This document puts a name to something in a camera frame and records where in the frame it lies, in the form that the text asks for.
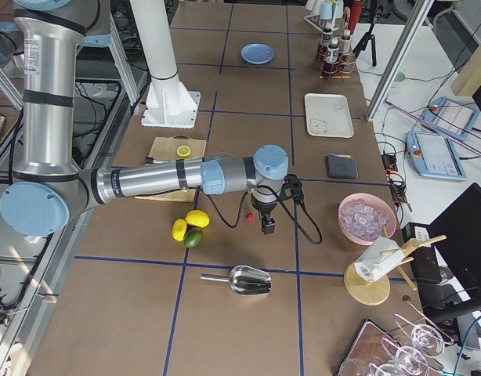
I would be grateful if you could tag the yellow lemon lower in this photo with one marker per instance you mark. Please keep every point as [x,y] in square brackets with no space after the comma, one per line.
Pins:
[179,229]

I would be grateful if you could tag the wine glass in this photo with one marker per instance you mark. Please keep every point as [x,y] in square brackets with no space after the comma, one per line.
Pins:
[407,359]
[422,336]

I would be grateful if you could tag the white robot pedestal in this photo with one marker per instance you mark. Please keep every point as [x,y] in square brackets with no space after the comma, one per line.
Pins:
[169,104]

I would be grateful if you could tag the pink bowl with ice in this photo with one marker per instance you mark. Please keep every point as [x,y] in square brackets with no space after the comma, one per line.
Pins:
[363,218]

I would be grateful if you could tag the copper wire bottle rack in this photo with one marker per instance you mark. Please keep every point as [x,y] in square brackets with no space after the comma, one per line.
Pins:
[338,70]

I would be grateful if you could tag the blue plate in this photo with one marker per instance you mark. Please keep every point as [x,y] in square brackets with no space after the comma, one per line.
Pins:
[257,53]

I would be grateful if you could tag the grey folded cloth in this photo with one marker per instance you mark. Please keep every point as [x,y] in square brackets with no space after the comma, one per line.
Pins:
[341,167]

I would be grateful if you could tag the wooden round stand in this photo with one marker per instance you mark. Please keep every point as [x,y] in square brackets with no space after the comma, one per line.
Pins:
[375,293]

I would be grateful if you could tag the blue teach pendant far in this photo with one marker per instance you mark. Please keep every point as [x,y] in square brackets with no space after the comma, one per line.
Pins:
[451,116]

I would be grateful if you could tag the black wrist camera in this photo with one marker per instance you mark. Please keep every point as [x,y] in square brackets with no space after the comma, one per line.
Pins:
[292,189]

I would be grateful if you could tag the blue teach pendant near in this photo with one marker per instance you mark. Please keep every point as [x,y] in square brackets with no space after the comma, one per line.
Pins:
[434,156]

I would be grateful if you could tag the yellow lemon upper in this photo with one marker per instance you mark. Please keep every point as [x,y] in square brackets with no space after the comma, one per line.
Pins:
[197,218]

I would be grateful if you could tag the dark drink bottle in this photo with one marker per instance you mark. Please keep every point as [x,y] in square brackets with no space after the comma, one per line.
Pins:
[332,51]
[344,46]
[322,53]

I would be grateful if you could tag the lemon half slice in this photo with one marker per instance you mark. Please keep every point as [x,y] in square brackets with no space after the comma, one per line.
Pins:
[183,151]

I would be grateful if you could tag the yellow lemon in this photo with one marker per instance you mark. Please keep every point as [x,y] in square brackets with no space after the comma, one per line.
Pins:
[179,229]
[197,218]

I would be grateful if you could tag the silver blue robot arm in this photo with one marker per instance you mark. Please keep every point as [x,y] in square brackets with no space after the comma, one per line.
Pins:
[48,188]

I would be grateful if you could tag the green lime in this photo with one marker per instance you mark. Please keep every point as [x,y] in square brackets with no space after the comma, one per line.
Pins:
[193,237]

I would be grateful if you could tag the blue teach pendant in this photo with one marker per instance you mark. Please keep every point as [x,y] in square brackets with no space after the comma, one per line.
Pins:
[451,116]
[434,156]

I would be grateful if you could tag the black tripod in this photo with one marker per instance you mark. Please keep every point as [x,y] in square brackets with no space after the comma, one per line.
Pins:
[376,12]

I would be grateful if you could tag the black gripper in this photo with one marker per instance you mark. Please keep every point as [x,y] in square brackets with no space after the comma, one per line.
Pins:
[265,214]

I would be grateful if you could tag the metal scoop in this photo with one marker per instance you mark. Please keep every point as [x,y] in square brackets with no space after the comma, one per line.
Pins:
[244,280]

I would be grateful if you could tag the black monitor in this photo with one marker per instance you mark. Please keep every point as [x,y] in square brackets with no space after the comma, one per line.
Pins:
[460,223]

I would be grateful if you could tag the wooden cutting board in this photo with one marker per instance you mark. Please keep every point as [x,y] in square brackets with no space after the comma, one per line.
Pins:
[165,148]

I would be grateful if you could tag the aluminium frame post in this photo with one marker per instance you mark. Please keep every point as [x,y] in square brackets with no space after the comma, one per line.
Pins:
[414,22]

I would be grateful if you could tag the knife with metal handle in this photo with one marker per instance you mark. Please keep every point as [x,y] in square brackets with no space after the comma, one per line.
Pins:
[154,159]

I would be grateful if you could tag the cream bear tray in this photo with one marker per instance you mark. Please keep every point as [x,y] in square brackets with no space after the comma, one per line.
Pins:
[327,115]

